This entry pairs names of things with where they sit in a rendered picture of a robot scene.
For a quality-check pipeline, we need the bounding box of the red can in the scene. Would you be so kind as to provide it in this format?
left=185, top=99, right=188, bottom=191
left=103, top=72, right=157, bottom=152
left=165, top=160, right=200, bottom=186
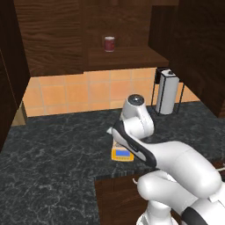
left=104, top=36, right=116, bottom=53

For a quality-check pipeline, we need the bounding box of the dark wooden open cabinet door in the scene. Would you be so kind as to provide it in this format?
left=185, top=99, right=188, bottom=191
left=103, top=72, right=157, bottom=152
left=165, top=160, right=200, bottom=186
left=169, top=0, right=225, bottom=119

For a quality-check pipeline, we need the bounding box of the wooden closed cabinet door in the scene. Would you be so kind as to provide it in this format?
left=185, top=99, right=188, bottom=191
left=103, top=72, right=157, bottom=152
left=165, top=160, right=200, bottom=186
left=13, top=0, right=86, bottom=78

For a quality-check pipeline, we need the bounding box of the dark wooden base cabinet door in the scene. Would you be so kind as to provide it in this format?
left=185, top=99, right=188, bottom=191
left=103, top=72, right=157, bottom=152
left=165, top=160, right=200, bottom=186
left=93, top=173, right=154, bottom=225

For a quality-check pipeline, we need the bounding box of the black wire towel holder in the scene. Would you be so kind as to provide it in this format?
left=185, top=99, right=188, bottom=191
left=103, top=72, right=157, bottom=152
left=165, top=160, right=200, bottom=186
left=150, top=67, right=185, bottom=117

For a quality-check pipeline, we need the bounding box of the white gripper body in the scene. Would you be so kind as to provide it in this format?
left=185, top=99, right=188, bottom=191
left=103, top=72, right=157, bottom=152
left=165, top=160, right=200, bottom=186
left=105, top=126, right=116, bottom=136

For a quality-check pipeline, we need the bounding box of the wooden wall cabinet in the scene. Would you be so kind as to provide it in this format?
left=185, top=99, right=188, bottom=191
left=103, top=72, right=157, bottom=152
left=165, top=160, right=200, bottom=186
left=83, top=0, right=180, bottom=73

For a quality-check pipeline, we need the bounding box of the dark wooden tall cabinet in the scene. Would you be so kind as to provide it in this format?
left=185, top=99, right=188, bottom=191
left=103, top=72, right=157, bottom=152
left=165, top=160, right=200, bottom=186
left=0, top=0, right=32, bottom=153

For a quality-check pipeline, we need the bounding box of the white paper towel roll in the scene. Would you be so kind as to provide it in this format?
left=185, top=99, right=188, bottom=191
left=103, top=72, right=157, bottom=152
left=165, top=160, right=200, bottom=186
left=155, top=69, right=180, bottom=115

